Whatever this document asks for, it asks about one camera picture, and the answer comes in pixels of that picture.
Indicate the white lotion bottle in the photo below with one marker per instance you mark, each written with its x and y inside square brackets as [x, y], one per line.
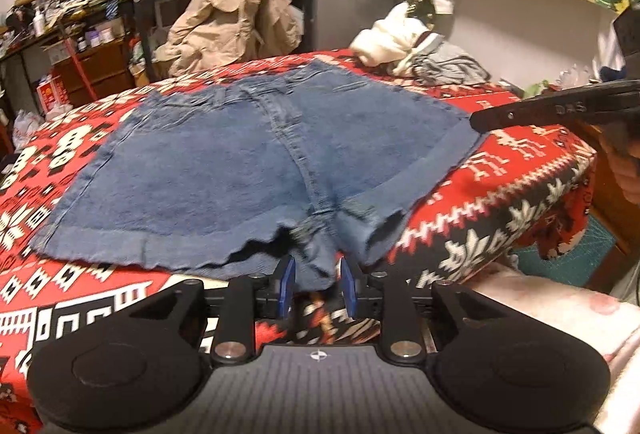
[39, 22]

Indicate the wooden drawer cabinet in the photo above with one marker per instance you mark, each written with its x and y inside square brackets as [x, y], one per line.
[100, 74]

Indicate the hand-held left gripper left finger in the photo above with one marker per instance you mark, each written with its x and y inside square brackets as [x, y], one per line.
[287, 289]

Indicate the red patterned blanket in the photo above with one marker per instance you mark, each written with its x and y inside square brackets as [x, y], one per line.
[500, 194]

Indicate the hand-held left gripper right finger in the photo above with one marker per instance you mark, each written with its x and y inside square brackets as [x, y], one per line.
[348, 289]

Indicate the red cardboard box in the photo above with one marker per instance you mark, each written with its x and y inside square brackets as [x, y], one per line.
[50, 92]

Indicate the white sweater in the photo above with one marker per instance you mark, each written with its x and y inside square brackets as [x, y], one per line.
[385, 39]

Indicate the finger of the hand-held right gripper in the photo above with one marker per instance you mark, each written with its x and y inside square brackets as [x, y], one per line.
[505, 118]

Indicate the cluttered wooden desk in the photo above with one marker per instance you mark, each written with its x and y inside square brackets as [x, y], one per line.
[25, 45]

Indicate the clear plastic cups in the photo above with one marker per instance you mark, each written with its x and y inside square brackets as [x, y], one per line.
[570, 77]

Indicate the teal floor mat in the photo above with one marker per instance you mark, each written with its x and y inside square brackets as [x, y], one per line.
[595, 239]

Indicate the small Christmas tree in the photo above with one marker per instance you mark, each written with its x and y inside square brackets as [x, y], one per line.
[419, 0]

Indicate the grey knit sweater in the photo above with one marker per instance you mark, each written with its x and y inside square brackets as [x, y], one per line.
[450, 64]

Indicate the blue denim shorts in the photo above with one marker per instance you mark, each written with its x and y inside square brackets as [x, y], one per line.
[200, 154]

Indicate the green toy figurine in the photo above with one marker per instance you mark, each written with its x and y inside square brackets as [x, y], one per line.
[532, 89]

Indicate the wooden nightstand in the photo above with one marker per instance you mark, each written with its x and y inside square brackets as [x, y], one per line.
[612, 224]

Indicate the beige jacket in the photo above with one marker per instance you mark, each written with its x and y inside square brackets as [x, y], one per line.
[225, 19]

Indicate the person's right hand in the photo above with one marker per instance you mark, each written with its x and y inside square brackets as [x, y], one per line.
[627, 179]

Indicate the white printed plastic bag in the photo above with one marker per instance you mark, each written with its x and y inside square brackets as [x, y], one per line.
[25, 127]

